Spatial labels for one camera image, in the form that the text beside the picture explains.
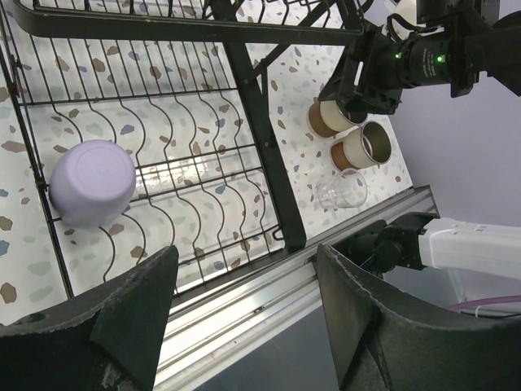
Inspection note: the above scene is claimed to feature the steel cup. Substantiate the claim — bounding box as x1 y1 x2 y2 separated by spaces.
330 121 392 171
307 101 368 138

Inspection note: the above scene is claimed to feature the clear glass cup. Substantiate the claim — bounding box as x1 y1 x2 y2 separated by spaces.
313 169 368 209

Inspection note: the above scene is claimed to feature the purple plastic cup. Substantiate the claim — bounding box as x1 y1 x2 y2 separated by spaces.
49 139 137 228

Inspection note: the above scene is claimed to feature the aluminium mounting rail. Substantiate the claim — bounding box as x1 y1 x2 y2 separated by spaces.
154 186 436 390

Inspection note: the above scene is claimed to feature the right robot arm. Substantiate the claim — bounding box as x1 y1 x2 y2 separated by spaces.
308 1 520 279

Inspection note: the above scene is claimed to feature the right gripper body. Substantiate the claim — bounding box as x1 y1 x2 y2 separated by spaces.
318 24 402 114

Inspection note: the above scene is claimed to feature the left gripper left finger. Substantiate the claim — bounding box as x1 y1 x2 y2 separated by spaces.
1 246 178 390

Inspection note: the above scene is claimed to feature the black wire dish rack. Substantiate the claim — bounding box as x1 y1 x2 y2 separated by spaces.
1 1 362 297

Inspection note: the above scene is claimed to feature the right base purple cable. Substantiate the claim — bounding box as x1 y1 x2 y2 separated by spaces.
447 295 521 317

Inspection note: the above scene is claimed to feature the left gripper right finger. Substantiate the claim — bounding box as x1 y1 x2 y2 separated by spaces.
315 245 520 390

